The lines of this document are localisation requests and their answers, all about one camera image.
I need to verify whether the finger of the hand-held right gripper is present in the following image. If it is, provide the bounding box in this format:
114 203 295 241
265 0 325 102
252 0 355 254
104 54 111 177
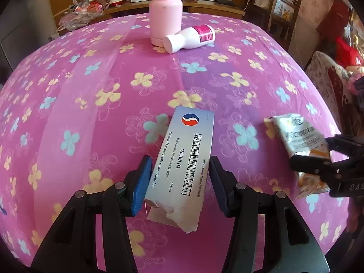
289 154 342 182
324 134 364 156

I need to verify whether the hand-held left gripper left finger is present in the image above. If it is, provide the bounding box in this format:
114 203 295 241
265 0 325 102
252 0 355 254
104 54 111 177
30 155 153 273

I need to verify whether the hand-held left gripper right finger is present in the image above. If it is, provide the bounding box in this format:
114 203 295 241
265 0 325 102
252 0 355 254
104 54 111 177
209 156 332 273

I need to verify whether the white and orange snack packet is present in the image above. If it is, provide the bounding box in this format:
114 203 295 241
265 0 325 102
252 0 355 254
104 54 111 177
269 114 332 200

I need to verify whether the white tablet box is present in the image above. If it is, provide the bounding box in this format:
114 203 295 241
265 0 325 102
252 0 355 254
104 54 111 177
144 106 214 234

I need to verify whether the floral cushion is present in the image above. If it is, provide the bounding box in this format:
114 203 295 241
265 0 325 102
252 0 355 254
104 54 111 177
306 51 356 137

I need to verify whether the red bag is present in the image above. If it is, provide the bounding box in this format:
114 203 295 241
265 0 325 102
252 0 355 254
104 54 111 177
336 37 363 67

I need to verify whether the red box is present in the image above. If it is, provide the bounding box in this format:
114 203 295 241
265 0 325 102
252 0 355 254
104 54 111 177
317 0 351 40

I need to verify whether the white bottle with pink label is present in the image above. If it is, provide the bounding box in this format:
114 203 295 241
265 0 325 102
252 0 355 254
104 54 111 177
164 24 216 54

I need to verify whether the wooden chair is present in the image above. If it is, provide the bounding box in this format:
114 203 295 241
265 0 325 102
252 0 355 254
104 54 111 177
245 0 303 52

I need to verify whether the pink thermos bottle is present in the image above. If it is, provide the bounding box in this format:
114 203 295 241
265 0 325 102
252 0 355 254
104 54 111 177
150 0 184 46

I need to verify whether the wooden headboard shelf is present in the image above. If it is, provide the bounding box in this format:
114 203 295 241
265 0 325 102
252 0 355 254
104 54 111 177
61 0 246 25

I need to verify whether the pile of plastic bags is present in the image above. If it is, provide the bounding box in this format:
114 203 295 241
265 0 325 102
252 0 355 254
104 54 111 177
58 1 106 32

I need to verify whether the grey wardrobe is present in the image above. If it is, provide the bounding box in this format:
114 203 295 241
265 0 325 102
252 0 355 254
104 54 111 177
0 0 49 71

